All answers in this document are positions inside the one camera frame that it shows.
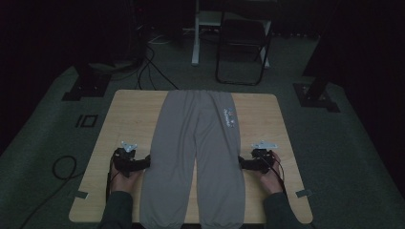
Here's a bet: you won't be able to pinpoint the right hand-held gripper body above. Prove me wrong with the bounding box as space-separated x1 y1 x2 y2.
244 140 279 175

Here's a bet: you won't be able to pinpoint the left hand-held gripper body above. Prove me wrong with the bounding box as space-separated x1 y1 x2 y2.
113 140 148 178

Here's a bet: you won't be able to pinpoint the grey pants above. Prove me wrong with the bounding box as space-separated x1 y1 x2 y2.
139 89 246 229

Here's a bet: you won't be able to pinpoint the person's left hand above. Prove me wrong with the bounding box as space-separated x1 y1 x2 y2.
109 152 145 194

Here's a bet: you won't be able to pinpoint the person's right hand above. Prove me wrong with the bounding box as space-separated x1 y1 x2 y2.
258 151 285 196

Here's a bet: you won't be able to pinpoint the black stand base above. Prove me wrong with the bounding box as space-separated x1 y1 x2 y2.
61 62 113 102
292 31 341 114

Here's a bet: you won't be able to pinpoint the black folding chair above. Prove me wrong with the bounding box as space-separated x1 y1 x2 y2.
215 16 273 87

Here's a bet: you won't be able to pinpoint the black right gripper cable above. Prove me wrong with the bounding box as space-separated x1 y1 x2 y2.
269 156 288 198

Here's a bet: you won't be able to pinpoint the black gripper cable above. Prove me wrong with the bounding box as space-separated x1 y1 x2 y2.
269 156 288 198
105 157 122 203

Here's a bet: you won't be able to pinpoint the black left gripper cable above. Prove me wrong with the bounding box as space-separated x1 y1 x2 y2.
105 157 122 203

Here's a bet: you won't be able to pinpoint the black looped floor cable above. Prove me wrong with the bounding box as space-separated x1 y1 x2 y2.
18 155 86 229

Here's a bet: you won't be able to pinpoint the black floor cables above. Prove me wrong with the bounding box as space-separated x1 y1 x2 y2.
136 46 180 92

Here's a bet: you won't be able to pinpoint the white desk frame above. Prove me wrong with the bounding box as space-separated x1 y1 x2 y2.
191 0 272 69

